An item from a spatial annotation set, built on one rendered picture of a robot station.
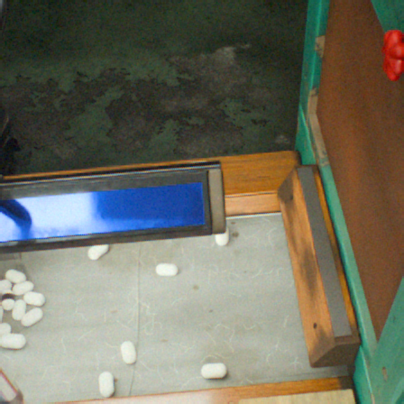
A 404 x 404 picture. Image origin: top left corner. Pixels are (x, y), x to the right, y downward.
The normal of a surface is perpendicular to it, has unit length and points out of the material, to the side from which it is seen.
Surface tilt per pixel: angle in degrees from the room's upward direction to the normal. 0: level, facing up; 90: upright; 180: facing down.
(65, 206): 58
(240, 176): 0
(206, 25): 0
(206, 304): 0
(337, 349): 90
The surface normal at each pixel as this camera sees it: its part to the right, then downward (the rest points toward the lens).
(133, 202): 0.04, 0.33
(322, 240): -0.04, -0.61
